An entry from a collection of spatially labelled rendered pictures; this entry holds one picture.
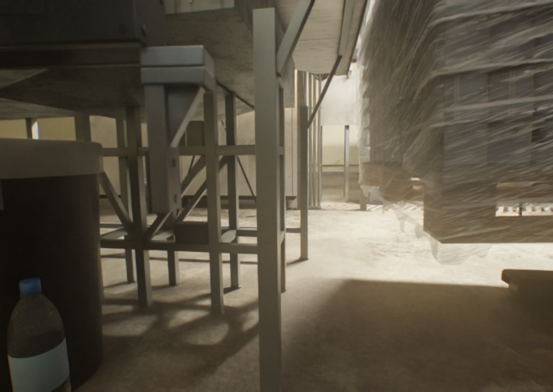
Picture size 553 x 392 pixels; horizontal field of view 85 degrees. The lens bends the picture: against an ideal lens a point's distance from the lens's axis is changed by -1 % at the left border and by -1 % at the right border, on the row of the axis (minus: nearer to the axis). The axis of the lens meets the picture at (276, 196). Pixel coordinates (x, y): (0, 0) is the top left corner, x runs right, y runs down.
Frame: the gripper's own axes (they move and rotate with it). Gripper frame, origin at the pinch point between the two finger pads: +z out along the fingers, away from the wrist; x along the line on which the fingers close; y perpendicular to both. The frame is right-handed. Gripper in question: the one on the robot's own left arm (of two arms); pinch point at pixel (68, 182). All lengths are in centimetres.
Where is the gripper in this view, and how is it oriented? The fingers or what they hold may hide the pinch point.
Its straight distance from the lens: 25.3
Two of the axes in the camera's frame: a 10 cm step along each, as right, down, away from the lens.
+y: 0.1, -1.2, 9.9
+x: -10.0, 0.1, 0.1
